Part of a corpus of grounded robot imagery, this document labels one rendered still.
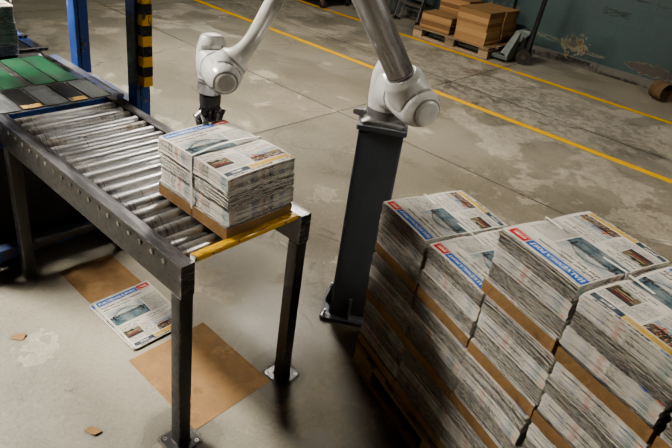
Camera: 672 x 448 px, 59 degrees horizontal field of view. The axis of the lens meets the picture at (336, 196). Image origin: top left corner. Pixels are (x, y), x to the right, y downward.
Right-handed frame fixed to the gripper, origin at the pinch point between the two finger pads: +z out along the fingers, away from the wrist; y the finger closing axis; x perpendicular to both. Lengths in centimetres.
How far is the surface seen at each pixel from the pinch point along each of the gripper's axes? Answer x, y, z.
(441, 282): -92, 26, 19
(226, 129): -10.4, -0.4, -10.4
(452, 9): 279, 625, 53
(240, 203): -39.8, -17.4, -0.1
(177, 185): -12.5, -21.9, 4.6
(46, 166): 44, -41, 17
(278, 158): -37.4, -0.3, -10.4
